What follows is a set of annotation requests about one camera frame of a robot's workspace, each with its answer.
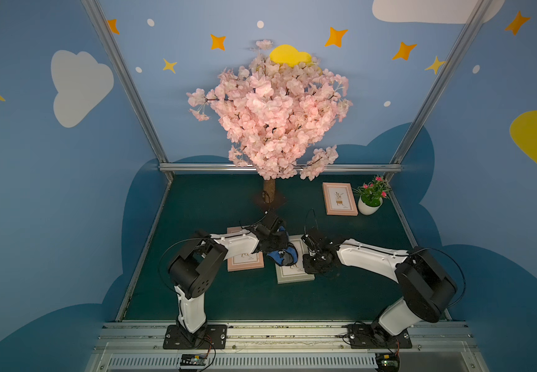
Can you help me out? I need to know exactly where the blue and grey cloth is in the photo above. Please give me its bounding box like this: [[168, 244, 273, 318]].
[[266, 226, 299, 267]]

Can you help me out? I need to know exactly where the pink picture frame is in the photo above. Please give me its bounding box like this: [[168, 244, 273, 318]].
[[226, 232, 265, 272], [323, 182, 358, 216]]

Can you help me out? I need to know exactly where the green picture frame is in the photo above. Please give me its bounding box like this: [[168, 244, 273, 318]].
[[275, 235, 315, 285]]

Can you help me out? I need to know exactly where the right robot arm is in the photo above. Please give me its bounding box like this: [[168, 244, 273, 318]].
[[302, 228, 458, 341]]

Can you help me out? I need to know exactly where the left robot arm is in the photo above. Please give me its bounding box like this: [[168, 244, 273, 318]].
[[168, 212, 299, 336]]

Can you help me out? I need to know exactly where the white pot with flowers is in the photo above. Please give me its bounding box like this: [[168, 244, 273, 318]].
[[353, 175, 391, 215]]

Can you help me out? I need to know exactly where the pink blossom artificial tree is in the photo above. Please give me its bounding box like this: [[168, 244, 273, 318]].
[[188, 40, 352, 210]]

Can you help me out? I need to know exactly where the right controller board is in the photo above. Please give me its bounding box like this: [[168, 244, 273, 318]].
[[375, 353, 400, 372]]

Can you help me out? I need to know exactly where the controller board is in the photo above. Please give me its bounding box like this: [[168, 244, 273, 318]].
[[375, 353, 400, 372], [179, 353, 207, 370]]

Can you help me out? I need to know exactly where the left controller board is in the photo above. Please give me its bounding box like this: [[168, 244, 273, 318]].
[[179, 353, 207, 370]]

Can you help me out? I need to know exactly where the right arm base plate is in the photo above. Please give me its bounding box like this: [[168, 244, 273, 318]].
[[343, 322, 413, 350]]

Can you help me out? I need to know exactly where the aluminium rear frame rail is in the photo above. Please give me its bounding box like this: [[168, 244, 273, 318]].
[[158, 162, 403, 175]]

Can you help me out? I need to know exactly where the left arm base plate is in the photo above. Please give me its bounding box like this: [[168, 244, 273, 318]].
[[162, 324, 227, 350]]

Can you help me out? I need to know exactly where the aluminium front rail assembly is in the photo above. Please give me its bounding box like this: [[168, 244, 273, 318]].
[[85, 321, 489, 371]]

